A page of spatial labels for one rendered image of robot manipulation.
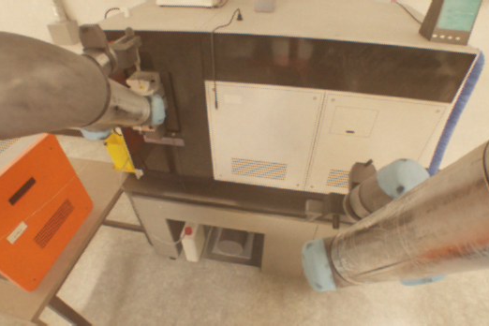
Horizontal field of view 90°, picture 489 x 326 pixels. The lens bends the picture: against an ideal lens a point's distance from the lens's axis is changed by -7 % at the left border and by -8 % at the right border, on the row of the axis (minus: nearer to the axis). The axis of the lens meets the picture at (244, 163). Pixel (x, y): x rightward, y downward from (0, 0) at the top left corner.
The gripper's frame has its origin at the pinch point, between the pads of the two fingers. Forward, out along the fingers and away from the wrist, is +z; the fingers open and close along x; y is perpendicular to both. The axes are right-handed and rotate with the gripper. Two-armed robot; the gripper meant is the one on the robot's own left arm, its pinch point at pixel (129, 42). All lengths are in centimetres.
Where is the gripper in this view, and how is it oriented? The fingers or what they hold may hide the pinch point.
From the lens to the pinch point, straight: 91.7
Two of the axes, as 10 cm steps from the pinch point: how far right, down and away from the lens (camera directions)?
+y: 0.0, 7.4, 6.7
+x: 9.8, 1.2, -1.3
